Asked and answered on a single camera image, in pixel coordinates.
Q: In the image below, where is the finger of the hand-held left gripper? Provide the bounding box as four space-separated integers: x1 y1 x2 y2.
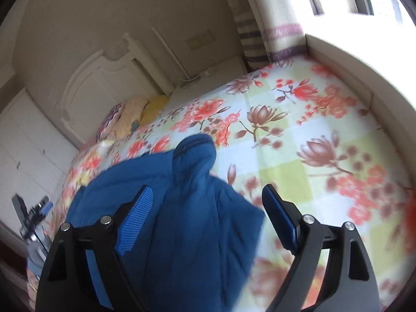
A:
31 196 54 226
12 194 30 235

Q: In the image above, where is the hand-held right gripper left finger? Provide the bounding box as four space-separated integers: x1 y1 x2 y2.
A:
35 185 154 312

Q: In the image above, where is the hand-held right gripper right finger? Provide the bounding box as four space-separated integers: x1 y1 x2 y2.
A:
262 184 381 312

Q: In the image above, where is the blue quilted jacket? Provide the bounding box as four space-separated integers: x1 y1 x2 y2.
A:
67 133 265 312

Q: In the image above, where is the white wardrobe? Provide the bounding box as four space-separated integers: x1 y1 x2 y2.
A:
0 88 79 244

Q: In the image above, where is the floral quilt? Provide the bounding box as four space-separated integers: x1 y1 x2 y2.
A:
28 55 416 312

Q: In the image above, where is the purple patterned pillow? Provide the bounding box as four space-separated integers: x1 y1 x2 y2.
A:
96 103 126 142

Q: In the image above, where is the pale yellow pillow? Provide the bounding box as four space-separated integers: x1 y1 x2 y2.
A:
112 96 148 137

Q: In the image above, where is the white wooden headboard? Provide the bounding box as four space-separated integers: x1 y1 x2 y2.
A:
62 32 173 144

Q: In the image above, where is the white nightstand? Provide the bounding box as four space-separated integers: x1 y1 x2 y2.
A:
169 55 249 105

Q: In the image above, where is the white lamp pole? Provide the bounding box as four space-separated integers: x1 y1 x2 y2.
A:
152 28 192 82

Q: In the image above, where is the white window sill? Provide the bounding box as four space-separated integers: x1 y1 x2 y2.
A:
304 13 416 157

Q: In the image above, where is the printed curtain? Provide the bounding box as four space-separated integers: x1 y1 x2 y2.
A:
214 0 308 70

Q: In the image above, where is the white cable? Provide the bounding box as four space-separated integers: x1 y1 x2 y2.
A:
175 71 203 89

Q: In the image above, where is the wall socket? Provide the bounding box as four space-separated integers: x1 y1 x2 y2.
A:
185 30 216 51

